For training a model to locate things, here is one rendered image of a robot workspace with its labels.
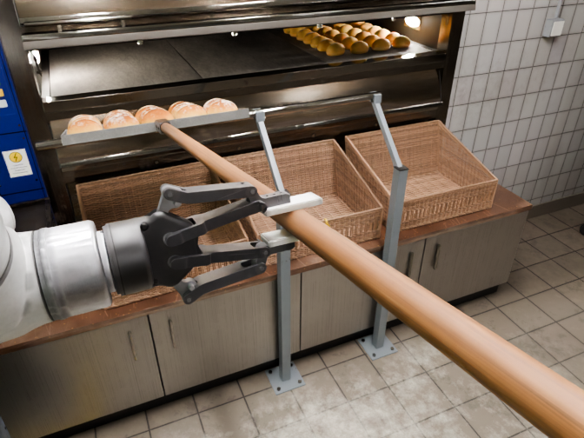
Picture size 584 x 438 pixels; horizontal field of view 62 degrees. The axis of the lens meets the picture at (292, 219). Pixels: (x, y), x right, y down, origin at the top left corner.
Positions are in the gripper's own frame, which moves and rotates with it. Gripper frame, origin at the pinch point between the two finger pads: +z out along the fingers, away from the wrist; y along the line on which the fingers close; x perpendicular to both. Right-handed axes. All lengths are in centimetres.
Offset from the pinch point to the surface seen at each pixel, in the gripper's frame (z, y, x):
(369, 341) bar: 83, 120, -127
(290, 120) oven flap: 64, 14, -155
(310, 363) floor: 51, 121, -126
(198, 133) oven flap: 22, 13, -156
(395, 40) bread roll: 130, -15, -169
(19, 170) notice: -46, 17, -155
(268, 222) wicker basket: 45, 55, -146
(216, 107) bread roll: 19, -2, -106
